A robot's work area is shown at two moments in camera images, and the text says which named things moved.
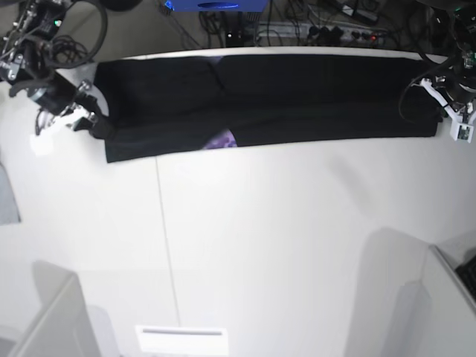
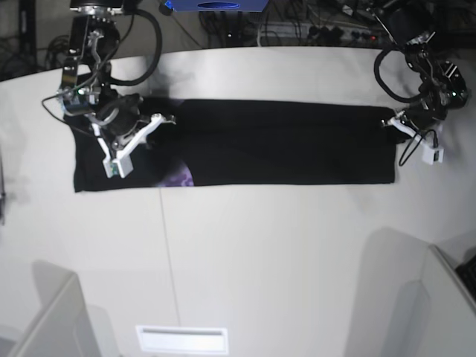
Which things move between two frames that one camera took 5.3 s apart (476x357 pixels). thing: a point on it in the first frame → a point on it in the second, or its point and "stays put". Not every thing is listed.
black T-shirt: x=158 y=108 → x=216 y=143
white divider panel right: x=449 y=310 stays put
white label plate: x=182 y=339 stays put
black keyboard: x=466 y=271 stays put
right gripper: x=59 y=95 → x=120 y=126
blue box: x=219 y=6 stays put
